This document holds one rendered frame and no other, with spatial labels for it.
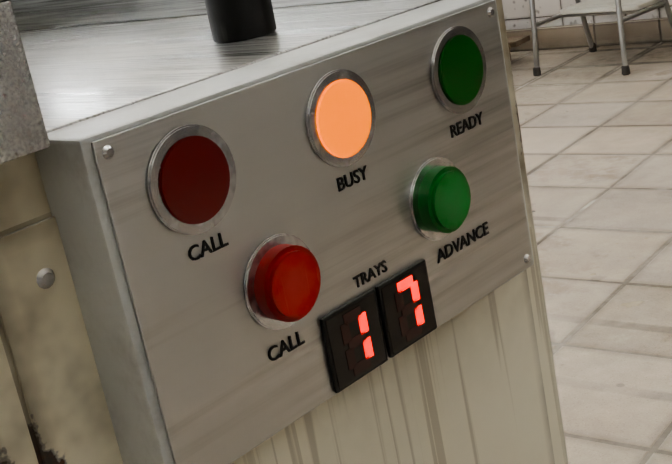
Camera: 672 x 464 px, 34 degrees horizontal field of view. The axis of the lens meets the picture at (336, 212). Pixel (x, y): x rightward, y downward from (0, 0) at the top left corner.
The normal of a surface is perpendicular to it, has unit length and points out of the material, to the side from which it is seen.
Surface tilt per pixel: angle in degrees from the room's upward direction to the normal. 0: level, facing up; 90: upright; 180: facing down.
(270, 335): 90
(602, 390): 0
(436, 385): 90
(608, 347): 0
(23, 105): 90
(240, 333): 90
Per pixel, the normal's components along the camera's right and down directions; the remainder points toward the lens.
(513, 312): 0.72, 0.07
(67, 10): -0.67, 0.33
